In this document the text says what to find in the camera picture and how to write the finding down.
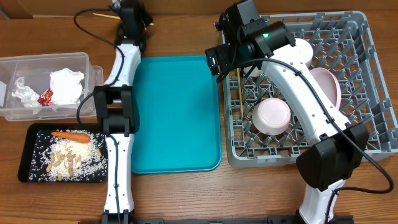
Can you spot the cream plastic cup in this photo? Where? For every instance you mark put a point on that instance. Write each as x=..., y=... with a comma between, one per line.
x=255, y=73

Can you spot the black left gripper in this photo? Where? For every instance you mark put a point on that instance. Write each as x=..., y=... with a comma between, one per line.
x=147, y=15

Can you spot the small pink bowl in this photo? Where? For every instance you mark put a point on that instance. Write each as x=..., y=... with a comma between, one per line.
x=271, y=116

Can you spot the cream bowl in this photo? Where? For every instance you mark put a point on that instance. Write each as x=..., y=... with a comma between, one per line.
x=305, y=51

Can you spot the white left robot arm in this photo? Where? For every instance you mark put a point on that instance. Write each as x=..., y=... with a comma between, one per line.
x=117, y=112

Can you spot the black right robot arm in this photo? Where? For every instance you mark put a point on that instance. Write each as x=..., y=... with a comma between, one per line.
x=336, y=147

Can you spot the red snack wrapper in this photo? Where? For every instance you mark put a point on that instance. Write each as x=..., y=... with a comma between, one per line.
x=45, y=99

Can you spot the clear plastic waste bin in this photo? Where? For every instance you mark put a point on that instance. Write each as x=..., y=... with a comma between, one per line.
x=34, y=71

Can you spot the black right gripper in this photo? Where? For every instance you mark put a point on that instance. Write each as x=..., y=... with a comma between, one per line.
x=226, y=53

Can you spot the pink plate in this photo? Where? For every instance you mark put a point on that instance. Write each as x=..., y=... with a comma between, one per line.
x=329, y=84

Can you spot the black waste tray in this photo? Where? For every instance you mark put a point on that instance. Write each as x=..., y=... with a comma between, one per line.
x=29, y=141

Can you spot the white napkin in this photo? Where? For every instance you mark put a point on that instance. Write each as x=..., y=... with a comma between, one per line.
x=66, y=87

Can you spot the orange carrot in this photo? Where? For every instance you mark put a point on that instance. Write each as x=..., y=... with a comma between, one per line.
x=78, y=137

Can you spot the rice and peanut scraps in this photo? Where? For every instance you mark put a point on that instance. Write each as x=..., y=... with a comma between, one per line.
x=56, y=159

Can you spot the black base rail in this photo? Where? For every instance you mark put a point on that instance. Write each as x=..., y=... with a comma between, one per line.
x=283, y=219

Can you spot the teal plastic tray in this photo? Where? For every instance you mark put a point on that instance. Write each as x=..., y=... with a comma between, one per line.
x=179, y=112

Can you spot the wooden chopstick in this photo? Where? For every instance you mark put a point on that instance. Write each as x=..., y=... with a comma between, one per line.
x=238, y=72
x=114, y=17

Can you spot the foil wrapper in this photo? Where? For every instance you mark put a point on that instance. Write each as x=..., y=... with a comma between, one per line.
x=29, y=98

